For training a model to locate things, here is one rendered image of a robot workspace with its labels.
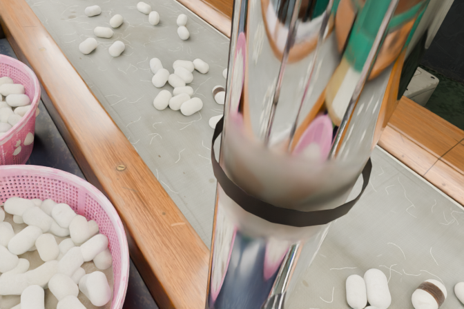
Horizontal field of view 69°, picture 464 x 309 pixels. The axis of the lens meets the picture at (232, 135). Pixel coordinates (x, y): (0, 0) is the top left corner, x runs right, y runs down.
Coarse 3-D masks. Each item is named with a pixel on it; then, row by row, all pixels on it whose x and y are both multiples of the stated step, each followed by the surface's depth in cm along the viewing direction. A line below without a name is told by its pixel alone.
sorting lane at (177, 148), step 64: (64, 0) 75; (128, 0) 78; (128, 64) 59; (128, 128) 48; (192, 128) 49; (192, 192) 40; (384, 192) 43; (320, 256) 36; (384, 256) 37; (448, 256) 37
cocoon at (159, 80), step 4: (160, 72) 54; (164, 72) 55; (168, 72) 56; (156, 76) 54; (160, 76) 54; (164, 76) 54; (168, 76) 56; (152, 80) 54; (156, 80) 54; (160, 80) 54; (164, 80) 54; (156, 84) 54; (160, 84) 54
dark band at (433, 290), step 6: (426, 282) 33; (420, 288) 33; (426, 288) 32; (432, 288) 32; (438, 288) 32; (432, 294) 32; (438, 294) 32; (438, 300) 32; (444, 300) 32; (438, 306) 32
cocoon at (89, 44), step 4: (88, 40) 60; (92, 40) 60; (80, 44) 59; (84, 44) 59; (88, 44) 59; (92, 44) 60; (96, 44) 61; (80, 48) 59; (84, 48) 59; (88, 48) 59; (92, 48) 60; (84, 52) 59; (88, 52) 60
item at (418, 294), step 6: (432, 282) 33; (438, 282) 33; (444, 288) 32; (414, 294) 32; (420, 294) 32; (426, 294) 32; (444, 294) 32; (414, 300) 32; (420, 300) 32; (426, 300) 31; (432, 300) 31; (414, 306) 32; (420, 306) 32; (426, 306) 31; (432, 306) 31
